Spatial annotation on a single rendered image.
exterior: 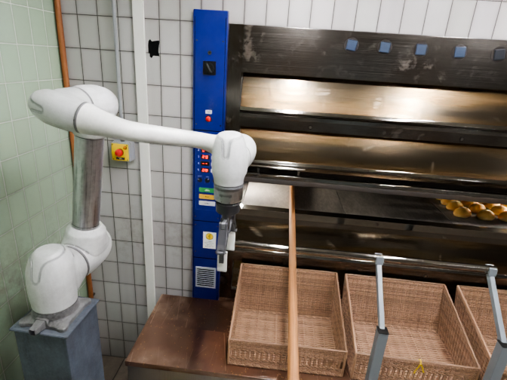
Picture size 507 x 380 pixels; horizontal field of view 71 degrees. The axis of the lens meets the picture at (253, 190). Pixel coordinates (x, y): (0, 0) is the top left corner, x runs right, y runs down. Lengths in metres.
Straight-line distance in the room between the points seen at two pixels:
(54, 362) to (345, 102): 1.63
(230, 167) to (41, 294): 0.82
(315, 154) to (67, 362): 1.38
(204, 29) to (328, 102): 0.67
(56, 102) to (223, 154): 0.52
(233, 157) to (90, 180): 0.63
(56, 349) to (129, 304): 0.99
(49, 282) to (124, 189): 0.82
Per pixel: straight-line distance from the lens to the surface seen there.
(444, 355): 2.23
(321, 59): 1.79
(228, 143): 1.01
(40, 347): 1.60
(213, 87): 1.79
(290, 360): 1.06
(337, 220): 1.98
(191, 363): 1.90
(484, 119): 2.02
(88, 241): 1.54
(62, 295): 1.48
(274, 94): 1.79
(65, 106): 1.21
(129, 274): 2.36
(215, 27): 1.79
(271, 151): 1.83
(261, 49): 1.79
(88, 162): 1.42
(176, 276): 2.25
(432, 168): 1.98
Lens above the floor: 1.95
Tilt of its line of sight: 20 degrees down
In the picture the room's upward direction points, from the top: 4 degrees clockwise
